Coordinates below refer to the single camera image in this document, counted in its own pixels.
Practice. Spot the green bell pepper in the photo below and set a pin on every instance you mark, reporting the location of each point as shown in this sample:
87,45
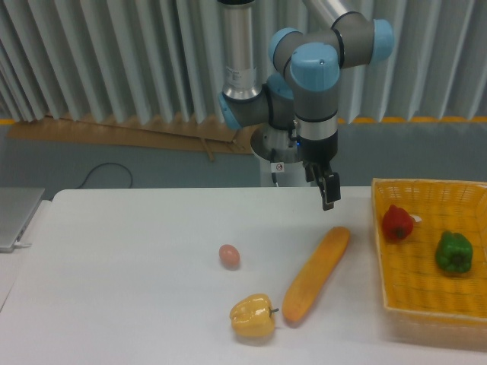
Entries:
454,253

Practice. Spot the silver laptop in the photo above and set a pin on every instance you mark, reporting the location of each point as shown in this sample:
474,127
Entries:
18,206

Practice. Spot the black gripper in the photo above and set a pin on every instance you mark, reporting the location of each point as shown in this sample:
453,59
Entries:
321,152

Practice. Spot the yellow bell pepper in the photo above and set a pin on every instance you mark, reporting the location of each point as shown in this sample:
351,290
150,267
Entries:
252,317

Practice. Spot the yellow woven basket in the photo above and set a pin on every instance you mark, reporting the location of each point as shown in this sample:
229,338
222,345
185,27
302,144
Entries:
412,283

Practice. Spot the white paper tag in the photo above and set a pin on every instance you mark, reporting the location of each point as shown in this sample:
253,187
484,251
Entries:
416,218

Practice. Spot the brown cardboard sheet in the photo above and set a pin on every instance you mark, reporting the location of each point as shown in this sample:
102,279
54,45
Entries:
210,137

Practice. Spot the long orange bread loaf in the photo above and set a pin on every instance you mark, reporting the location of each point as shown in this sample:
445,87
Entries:
307,284

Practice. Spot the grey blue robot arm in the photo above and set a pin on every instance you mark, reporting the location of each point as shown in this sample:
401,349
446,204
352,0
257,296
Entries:
301,98

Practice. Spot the red bell pepper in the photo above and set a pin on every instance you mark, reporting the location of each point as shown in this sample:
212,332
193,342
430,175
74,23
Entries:
397,224

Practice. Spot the brown egg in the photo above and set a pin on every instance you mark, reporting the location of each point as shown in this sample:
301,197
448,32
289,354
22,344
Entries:
229,255

